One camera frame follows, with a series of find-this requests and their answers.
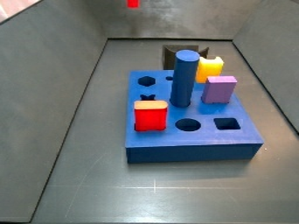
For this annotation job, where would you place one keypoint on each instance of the red hexagon peg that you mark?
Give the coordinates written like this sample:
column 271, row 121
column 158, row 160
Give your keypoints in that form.
column 132, row 3

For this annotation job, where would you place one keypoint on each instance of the blue shape sorting board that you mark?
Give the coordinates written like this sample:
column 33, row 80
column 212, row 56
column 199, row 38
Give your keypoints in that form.
column 202, row 132

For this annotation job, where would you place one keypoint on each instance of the red block peg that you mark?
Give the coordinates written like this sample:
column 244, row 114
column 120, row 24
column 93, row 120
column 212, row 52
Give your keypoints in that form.
column 150, row 115

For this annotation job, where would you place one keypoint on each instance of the purple rectangular block peg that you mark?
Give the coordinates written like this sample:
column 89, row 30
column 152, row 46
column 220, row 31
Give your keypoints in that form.
column 218, row 89

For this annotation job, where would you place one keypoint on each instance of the blue cylinder peg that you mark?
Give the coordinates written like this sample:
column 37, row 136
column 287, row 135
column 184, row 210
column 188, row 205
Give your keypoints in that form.
column 183, row 77

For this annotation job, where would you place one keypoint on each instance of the yellow curved block peg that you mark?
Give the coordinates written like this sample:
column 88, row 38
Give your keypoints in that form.
column 208, row 67

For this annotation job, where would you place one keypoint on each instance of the black curved block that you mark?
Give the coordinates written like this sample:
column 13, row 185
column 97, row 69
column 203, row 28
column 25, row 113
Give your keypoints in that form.
column 170, row 50

